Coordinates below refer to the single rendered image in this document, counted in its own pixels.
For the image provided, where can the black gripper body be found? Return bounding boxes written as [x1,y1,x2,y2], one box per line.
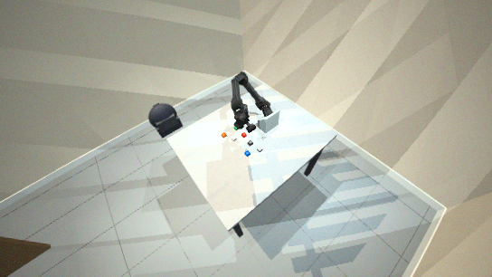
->
[245,115,256,132]

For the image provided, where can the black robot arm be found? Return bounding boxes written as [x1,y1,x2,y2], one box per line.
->
[231,72,274,129]

